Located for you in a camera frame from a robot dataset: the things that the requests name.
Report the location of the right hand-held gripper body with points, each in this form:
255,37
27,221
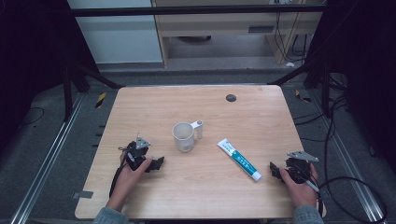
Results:
300,169

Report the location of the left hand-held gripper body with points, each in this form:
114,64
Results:
138,154

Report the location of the white and teal toothpaste tube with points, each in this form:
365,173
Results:
241,160

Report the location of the person's right hand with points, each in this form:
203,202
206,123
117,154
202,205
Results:
300,193

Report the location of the person's left hand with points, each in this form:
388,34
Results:
126,183

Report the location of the yellow black hazard tape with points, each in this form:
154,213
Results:
100,100
302,96

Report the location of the grey tape piece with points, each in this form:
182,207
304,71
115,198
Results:
82,194

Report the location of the grey round table grommet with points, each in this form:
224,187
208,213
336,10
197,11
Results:
231,98

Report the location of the black metal stand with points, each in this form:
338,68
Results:
67,93
326,90

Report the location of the small white floor object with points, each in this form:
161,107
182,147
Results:
289,64

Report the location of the dark curtain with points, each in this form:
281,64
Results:
31,62
367,77

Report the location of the white cabinet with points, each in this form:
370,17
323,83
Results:
118,37

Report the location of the light wooden desk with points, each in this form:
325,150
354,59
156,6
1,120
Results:
218,26

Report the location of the aluminium floor rail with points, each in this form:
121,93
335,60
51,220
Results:
46,158
345,161

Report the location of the black horizontal frame bar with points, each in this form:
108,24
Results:
186,11

